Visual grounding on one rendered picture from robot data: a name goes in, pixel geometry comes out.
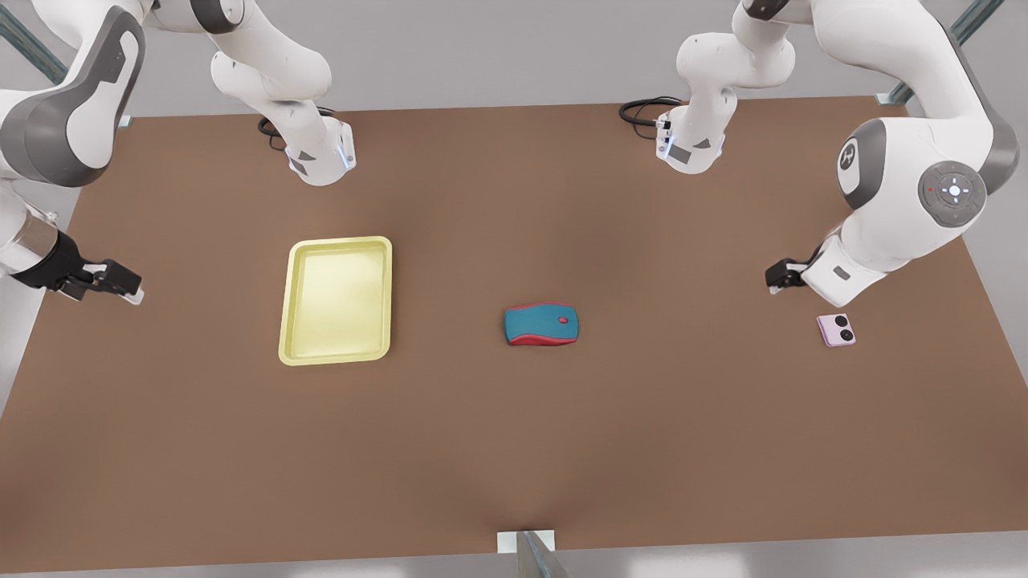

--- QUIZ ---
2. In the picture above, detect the pink flip phone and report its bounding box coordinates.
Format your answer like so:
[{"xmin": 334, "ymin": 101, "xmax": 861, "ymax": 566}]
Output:
[{"xmin": 817, "ymin": 313, "xmax": 857, "ymax": 348}]

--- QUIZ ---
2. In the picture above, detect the yellow rectangular tray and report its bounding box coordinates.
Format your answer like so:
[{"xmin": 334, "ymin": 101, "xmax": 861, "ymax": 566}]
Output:
[{"xmin": 278, "ymin": 235, "xmax": 394, "ymax": 367}]

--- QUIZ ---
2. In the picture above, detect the black cable loop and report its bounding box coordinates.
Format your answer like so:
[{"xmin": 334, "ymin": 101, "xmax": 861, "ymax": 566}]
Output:
[
  {"xmin": 257, "ymin": 107, "xmax": 338, "ymax": 153},
  {"xmin": 618, "ymin": 96, "xmax": 685, "ymax": 142}
]

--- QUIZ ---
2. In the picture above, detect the silver frame post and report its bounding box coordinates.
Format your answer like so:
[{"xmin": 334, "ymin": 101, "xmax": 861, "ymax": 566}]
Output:
[
  {"xmin": 0, "ymin": 6, "xmax": 133, "ymax": 129},
  {"xmin": 875, "ymin": 0, "xmax": 1006, "ymax": 108},
  {"xmin": 497, "ymin": 529, "xmax": 568, "ymax": 578}
]

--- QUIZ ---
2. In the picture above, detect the teal and red computer mouse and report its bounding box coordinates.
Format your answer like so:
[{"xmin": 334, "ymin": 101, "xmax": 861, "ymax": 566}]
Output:
[{"xmin": 504, "ymin": 302, "xmax": 580, "ymax": 348}]

